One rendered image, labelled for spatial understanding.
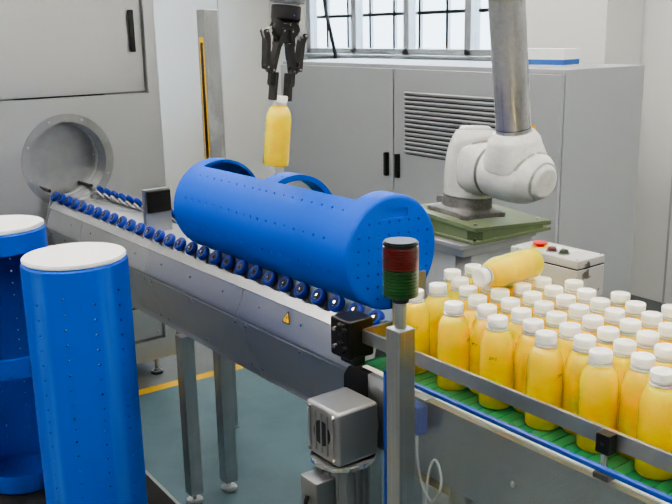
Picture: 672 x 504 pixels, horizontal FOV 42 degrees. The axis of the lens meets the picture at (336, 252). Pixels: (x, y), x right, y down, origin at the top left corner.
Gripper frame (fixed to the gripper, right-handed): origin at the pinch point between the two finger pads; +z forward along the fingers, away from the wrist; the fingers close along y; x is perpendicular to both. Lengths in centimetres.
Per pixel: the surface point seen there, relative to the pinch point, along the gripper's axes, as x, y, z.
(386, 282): 78, 27, 31
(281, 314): 4, -3, 59
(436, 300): 59, -4, 42
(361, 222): 34.3, -2.0, 28.9
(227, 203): -21.4, 0.8, 33.4
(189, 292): -45, -2, 65
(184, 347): -62, -10, 89
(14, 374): -80, 40, 97
